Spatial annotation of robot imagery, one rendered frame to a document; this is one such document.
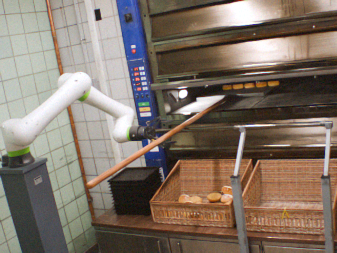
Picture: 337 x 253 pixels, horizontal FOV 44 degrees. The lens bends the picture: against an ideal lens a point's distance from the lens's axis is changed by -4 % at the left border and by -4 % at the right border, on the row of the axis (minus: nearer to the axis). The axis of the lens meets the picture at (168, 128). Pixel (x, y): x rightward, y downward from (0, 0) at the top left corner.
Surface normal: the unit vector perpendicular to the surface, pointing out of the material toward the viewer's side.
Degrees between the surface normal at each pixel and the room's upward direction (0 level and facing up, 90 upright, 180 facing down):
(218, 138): 70
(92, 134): 90
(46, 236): 90
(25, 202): 90
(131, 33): 90
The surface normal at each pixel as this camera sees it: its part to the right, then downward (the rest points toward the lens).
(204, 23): -0.50, -0.08
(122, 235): -0.47, 0.27
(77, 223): 0.87, -0.04
